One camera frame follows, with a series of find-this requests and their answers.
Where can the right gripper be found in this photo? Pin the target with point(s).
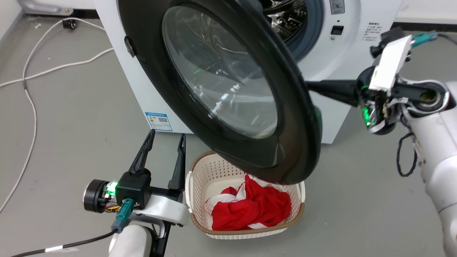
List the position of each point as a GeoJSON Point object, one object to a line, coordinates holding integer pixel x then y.
{"type": "Point", "coordinates": [375, 114]}

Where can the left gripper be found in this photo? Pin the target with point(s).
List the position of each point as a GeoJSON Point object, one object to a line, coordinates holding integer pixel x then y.
{"type": "Point", "coordinates": [167, 208]}

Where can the black round glass washer door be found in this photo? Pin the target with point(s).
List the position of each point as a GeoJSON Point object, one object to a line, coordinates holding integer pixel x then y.
{"type": "Point", "coordinates": [150, 78]}

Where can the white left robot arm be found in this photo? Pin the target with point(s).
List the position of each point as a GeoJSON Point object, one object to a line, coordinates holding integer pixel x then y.
{"type": "Point", "coordinates": [130, 242]}

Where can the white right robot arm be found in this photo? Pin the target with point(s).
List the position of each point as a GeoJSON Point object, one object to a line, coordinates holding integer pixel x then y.
{"type": "Point", "coordinates": [439, 150]}

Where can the white front-load washing machine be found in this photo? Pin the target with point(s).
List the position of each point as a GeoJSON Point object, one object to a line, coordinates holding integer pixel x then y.
{"type": "Point", "coordinates": [342, 64]}

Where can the blue energy label sticker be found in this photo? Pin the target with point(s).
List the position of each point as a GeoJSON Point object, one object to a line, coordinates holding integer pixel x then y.
{"type": "Point", "coordinates": [159, 121]}

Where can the white laundry basket brown rim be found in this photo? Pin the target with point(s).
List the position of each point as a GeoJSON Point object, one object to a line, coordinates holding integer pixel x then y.
{"type": "Point", "coordinates": [200, 171]}

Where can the red and white garment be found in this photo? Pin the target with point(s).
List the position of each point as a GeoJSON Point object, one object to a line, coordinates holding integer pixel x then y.
{"type": "Point", "coordinates": [250, 207]}

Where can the small black floor plug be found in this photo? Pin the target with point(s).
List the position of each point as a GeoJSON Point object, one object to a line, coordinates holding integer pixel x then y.
{"type": "Point", "coordinates": [69, 24]}

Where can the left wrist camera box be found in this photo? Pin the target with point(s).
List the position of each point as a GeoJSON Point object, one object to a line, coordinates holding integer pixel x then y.
{"type": "Point", "coordinates": [134, 189]}

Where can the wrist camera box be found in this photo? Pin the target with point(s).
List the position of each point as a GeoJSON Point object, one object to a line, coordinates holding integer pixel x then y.
{"type": "Point", "coordinates": [391, 64]}
{"type": "Point", "coordinates": [134, 189]}

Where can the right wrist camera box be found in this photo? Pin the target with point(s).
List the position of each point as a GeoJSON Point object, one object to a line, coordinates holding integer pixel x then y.
{"type": "Point", "coordinates": [391, 64]}

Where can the grey metal base plate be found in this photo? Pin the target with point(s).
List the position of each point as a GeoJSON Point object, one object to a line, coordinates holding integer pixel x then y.
{"type": "Point", "coordinates": [46, 8]}

